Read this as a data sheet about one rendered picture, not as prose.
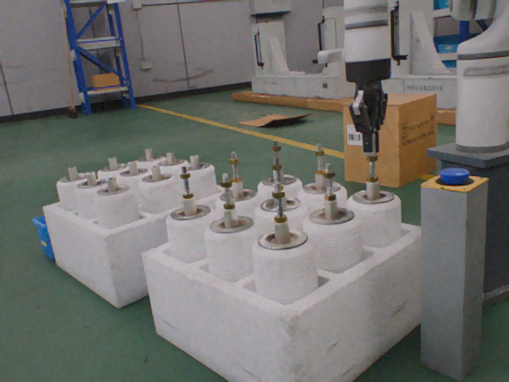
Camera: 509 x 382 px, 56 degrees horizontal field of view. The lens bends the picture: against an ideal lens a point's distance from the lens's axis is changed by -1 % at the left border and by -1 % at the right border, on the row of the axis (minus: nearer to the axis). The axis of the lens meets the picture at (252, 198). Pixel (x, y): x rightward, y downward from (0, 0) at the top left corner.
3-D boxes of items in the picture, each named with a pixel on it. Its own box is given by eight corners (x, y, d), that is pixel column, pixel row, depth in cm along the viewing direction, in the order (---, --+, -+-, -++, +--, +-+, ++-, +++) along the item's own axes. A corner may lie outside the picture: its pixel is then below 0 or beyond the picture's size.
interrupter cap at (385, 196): (398, 193, 88) (398, 189, 88) (390, 206, 82) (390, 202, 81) (357, 192, 91) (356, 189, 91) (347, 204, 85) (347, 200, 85)
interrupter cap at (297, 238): (270, 231, 77) (270, 227, 77) (315, 234, 73) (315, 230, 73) (249, 249, 70) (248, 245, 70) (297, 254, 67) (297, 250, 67)
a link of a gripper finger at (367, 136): (363, 122, 82) (365, 150, 84) (357, 125, 80) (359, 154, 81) (372, 122, 81) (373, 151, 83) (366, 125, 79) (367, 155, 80)
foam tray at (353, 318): (287, 265, 121) (281, 197, 116) (432, 313, 93) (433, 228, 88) (156, 333, 97) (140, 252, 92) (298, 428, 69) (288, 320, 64)
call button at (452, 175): (447, 179, 72) (447, 166, 72) (473, 182, 70) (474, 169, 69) (434, 185, 70) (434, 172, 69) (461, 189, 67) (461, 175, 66)
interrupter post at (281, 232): (278, 238, 73) (277, 218, 72) (293, 239, 72) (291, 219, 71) (272, 244, 71) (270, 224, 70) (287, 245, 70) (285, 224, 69)
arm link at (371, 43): (336, 61, 87) (335, 25, 85) (398, 56, 81) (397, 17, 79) (315, 65, 80) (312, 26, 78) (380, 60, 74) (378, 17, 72)
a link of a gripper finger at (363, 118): (348, 101, 77) (358, 125, 82) (345, 109, 77) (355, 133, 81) (364, 100, 76) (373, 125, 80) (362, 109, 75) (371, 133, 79)
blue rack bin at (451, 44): (464, 50, 637) (464, 33, 631) (488, 48, 604) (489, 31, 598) (436, 53, 619) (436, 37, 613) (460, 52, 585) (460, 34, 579)
